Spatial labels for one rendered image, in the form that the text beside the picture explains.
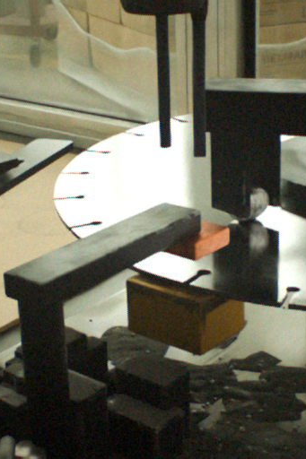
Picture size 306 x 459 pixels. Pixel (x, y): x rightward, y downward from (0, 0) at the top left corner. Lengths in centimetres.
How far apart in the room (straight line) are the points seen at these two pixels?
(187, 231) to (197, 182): 13
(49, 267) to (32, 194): 78
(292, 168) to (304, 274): 11
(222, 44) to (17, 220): 30
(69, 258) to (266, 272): 10
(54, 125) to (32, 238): 36
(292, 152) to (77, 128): 79
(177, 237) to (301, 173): 13
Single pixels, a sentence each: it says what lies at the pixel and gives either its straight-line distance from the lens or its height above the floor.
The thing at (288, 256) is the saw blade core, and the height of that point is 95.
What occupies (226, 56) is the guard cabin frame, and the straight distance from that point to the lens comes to 113.
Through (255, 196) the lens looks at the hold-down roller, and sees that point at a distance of 46.
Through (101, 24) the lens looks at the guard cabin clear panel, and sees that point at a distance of 127.
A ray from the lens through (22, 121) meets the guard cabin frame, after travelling 138.
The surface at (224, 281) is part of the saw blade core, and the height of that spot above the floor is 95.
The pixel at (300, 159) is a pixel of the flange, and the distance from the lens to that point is 53.
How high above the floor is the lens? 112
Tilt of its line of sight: 21 degrees down
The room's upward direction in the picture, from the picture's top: 2 degrees counter-clockwise
